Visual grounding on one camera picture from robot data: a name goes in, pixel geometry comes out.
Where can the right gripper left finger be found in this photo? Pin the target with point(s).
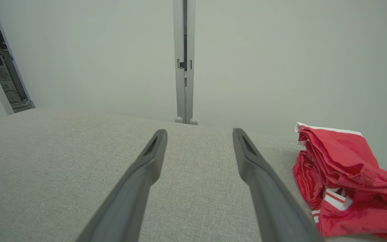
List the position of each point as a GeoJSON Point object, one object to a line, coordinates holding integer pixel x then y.
{"type": "Point", "coordinates": [129, 198]}

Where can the grey partition post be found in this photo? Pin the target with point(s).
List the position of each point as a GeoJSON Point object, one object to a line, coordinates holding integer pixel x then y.
{"type": "Point", "coordinates": [184, 50]}

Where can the red shorts white side panels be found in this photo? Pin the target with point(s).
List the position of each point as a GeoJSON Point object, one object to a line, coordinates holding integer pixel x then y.
{"type": "Point", "coordinates": [341, 151]}

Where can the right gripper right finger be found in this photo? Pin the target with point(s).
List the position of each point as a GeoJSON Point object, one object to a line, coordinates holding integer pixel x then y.
{"type": "Point", "coordinates": [274, 208]}

